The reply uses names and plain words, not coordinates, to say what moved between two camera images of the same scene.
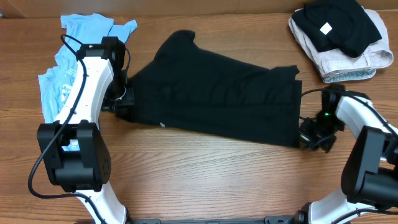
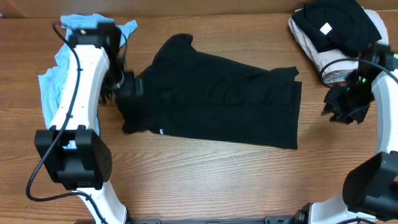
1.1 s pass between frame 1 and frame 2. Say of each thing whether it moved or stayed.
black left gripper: moved
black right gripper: moved
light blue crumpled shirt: stayed
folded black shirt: stayed
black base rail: stayed
